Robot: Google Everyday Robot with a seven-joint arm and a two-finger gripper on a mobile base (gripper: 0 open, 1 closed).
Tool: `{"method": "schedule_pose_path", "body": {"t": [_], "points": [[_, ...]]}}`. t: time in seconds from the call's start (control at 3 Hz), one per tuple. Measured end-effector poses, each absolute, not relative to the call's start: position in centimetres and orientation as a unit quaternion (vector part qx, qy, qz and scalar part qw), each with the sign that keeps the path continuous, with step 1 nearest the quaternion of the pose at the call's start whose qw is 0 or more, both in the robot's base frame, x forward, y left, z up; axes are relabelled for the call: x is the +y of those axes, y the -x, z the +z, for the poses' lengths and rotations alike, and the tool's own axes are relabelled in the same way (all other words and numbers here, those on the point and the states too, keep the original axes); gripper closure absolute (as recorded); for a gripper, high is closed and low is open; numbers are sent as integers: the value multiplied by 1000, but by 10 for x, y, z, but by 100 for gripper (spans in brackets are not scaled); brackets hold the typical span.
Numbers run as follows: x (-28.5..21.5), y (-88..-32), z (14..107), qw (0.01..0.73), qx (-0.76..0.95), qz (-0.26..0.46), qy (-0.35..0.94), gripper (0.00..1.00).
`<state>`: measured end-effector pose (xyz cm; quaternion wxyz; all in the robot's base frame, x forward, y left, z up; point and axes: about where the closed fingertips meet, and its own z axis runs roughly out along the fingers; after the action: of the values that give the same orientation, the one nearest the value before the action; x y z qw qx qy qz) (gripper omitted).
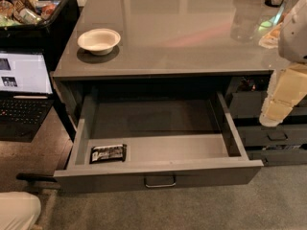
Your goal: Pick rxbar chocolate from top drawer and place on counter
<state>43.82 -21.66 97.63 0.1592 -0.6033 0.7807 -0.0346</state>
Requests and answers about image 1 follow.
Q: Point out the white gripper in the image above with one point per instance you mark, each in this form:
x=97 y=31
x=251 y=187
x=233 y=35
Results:
x=295 y=35

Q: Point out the black rxbar chocolate wrapper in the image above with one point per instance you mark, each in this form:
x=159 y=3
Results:
x=110 y=153

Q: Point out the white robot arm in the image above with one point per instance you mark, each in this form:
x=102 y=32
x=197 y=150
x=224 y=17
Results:
x=292 y=41

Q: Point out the grey open top drawer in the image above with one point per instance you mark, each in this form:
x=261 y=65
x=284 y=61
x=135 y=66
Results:
x=193 y=139

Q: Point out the grey counter cabinet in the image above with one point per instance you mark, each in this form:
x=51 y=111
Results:
x=168 y=48

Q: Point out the clear jar of snacks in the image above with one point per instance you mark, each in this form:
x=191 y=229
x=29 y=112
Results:
x=270 y=39

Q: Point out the clear drinking glass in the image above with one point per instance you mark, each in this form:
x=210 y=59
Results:
x=245 y=20

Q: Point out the white paper bowl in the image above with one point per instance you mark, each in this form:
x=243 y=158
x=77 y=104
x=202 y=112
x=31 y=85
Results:
x=99 y=42

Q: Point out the black laptop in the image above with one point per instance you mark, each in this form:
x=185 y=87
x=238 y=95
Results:
x=26 y=95

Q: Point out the black bin of snacks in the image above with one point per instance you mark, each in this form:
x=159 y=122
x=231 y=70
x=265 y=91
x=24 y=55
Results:
x=38 y=25

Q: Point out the person's beige knee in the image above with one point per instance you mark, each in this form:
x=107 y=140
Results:
x=18 y=210

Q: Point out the metal drawer handle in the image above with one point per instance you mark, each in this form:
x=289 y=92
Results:
x=160 y=181

